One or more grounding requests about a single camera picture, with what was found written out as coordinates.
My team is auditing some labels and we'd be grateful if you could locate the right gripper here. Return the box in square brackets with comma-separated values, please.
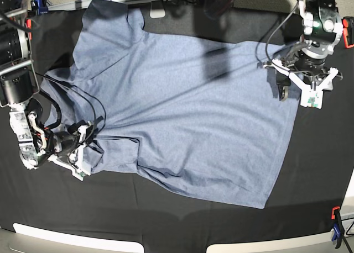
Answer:
[53, 123, 93, 157]

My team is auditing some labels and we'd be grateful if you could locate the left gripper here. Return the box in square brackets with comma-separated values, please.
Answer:
[278, 47, 328, 102]

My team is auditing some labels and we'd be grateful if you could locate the blue-grey t-shirt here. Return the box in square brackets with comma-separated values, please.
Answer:
[42, 0, 300, 209]

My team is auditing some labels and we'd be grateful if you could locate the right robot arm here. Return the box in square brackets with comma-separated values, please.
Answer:
[1, 0, 94, 178]

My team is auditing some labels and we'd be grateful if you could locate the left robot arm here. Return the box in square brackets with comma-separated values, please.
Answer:
[276, 0, 343, 108]

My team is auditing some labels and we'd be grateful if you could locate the orange black clamp far-right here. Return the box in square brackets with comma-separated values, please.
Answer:
[342, 16, 354, 49]

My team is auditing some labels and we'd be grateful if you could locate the blue orange clamp near-right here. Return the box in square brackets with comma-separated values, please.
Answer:
[331, 206, 353, 253]

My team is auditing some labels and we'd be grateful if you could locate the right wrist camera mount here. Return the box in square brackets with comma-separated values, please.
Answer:
[48, 140, 91, 181]

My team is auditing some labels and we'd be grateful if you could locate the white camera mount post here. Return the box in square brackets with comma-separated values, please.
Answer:
[149, 0, 166, 19]

